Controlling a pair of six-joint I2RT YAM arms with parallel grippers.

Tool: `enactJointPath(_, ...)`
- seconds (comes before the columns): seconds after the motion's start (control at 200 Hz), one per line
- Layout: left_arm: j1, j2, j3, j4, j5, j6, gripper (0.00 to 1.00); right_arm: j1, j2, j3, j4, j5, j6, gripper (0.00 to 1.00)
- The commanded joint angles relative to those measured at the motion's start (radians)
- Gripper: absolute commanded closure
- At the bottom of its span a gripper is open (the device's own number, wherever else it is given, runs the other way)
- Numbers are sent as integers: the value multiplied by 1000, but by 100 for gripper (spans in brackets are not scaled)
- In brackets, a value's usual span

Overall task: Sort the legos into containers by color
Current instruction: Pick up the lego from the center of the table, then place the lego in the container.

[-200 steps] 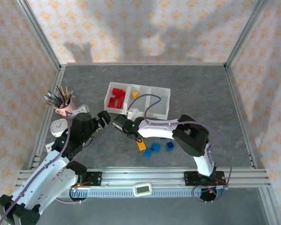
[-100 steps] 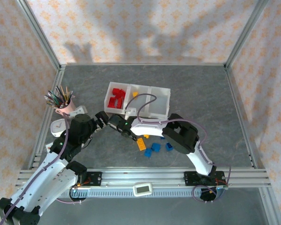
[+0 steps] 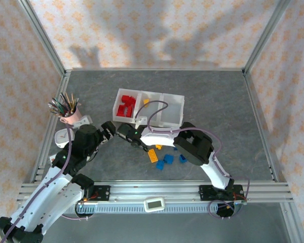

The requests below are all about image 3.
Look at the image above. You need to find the white digital timer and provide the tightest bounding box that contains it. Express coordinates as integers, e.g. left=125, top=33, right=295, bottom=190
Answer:
left=143, top=197, right=166, bottom=213

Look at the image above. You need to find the pink cup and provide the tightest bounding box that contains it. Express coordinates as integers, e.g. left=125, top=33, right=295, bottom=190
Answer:
left=59, top=106, right=82, bottom=126

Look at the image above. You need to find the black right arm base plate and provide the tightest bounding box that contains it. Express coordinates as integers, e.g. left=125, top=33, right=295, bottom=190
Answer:
left=199, top=184, right=245, bottom=202

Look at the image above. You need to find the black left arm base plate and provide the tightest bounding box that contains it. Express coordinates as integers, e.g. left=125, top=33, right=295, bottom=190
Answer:
left=81, top=184, right=111, bottom=203

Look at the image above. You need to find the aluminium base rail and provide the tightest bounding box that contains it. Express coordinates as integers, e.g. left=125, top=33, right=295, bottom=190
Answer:
left=17, top=181, right=294, bottom=203

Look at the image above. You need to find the white three-compartment plastic container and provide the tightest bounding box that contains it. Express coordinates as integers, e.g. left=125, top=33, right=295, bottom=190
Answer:
left=112, top=88, right=185, bottom=127

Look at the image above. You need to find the black pencil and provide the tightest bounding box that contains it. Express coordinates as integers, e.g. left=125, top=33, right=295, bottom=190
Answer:
left=60, top=92, right=71, bottom=111

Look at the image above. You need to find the yellow lego plate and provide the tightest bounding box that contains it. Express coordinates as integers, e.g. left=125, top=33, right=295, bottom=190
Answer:
left=146, top=148, right=159, bottom=163

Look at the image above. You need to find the aluminium frame post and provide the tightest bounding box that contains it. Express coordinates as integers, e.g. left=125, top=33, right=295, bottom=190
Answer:
left=242, top=0, right=292, bottom=76

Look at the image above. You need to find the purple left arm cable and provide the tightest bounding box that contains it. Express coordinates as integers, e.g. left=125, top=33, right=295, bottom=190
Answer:
left=0, top=126, right=94, bottom=243

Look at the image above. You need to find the white square clock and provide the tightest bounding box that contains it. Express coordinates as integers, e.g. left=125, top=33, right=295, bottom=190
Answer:
left=54, top=128, right=75, bottom=150

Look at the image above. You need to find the grey slotted cable duct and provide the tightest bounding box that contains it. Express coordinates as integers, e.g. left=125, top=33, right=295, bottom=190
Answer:
left=73, top=202, right=244, bottom=215

